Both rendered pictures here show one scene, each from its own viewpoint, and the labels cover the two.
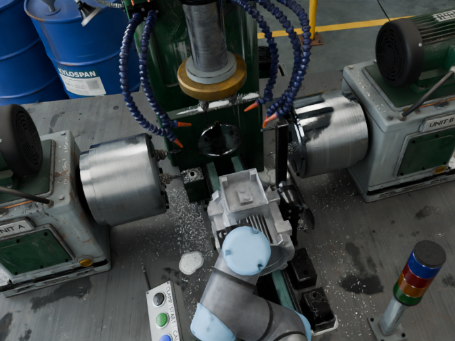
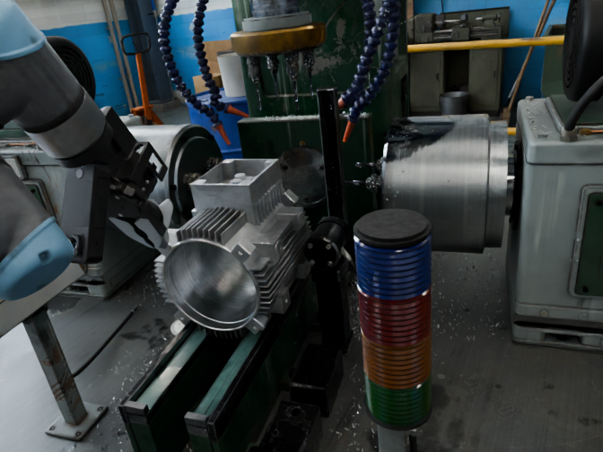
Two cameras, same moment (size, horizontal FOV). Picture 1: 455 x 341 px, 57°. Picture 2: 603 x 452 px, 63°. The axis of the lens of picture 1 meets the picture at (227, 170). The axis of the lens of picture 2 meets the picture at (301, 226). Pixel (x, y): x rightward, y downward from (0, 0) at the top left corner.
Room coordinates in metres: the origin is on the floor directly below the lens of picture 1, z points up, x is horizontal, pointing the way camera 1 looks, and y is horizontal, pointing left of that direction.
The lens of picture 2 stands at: (0.03, -0.48, 1.38)
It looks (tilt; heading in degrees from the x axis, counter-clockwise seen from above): 25 degrees down; 29
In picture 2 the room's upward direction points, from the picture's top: 7 degrees counter-clockwise
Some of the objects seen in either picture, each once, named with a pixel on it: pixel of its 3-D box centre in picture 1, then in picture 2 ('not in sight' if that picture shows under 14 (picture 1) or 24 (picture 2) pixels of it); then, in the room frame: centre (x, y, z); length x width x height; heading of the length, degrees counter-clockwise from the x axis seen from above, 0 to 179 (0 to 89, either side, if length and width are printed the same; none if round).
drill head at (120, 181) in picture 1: (110, 183); (145, 181); (0.81, 0.35, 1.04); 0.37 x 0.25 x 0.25; 98
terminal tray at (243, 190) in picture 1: (244, 197); (240, 192); (0.64, -0.03, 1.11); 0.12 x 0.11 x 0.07; 7
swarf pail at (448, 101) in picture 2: not in sight; (453, 107); (5.37, 0.52, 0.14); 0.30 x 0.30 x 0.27
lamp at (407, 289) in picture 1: (414, 279); (396, 346); (0.37, -0.37, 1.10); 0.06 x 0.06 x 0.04
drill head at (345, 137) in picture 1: (328, 130); (458, 184); (0.91, -0.33, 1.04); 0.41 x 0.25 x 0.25; 98
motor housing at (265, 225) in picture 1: (249, 229); (239, 254); (0.60, -0.04, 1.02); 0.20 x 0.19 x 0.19; 7
